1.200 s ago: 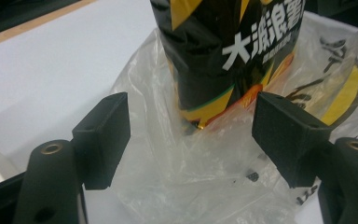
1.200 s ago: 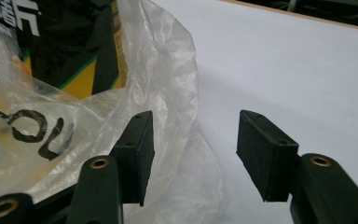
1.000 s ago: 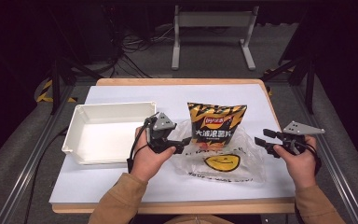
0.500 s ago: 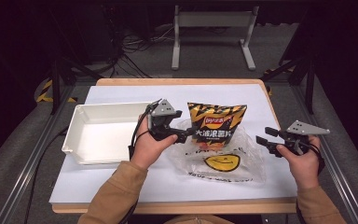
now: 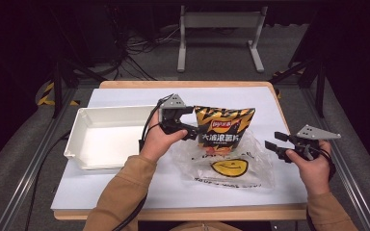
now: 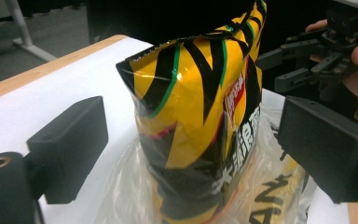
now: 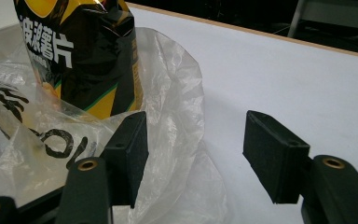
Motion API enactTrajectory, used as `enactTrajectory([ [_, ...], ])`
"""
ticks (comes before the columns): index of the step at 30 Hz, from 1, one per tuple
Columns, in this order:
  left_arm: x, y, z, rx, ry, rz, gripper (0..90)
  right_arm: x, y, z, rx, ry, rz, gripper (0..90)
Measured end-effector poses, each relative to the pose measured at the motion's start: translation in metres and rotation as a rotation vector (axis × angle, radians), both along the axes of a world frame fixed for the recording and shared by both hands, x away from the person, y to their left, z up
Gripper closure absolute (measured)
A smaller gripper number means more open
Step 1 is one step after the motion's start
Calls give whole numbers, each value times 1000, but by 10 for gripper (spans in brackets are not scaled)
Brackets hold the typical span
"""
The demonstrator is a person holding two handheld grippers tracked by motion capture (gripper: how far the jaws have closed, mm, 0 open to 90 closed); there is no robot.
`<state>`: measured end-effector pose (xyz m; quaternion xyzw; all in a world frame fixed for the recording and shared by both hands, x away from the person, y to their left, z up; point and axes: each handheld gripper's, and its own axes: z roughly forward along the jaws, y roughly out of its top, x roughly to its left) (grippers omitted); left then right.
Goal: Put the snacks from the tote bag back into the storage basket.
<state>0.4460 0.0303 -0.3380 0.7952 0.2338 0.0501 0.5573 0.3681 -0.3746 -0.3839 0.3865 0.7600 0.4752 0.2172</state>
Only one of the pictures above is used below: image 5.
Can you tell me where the bundle of black floor cables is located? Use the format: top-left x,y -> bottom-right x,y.
107,6 -> 182,82

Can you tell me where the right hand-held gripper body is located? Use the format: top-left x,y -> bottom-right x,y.
288,124 -> 342,162

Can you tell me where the black yellow chips bag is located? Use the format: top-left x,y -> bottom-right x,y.
194,105 -> 256,157

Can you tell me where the thin black floor cable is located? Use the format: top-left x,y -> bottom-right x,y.
23,129 -> 72,231

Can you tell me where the white plastic tray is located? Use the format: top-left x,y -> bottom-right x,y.
63,104 -> 162,171

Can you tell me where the person's left hand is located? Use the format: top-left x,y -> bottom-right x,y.
139,111 -> 189,164

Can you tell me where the black tripod stand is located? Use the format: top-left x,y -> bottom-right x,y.
269,56 -> 328,119
48,56 -> 108,119

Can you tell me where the white table cover sheet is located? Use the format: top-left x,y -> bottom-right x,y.
50,87 -> 309,212

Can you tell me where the person's right hand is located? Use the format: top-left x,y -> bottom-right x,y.
285,140 -> 334,196

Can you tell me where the wooden table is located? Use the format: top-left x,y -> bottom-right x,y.
53,80 -> 308,222

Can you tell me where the left hand-held gripper black cable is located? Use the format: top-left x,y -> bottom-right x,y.
111,93 -> 175,231

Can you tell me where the grey metal stand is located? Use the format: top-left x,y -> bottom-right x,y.
176,5 -> 269,74

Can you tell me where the clear smiley face plastic bag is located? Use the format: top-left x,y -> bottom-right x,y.
170,129 -> 278,191

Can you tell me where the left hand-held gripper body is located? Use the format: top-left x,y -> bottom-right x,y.
158,93 -> 187,135

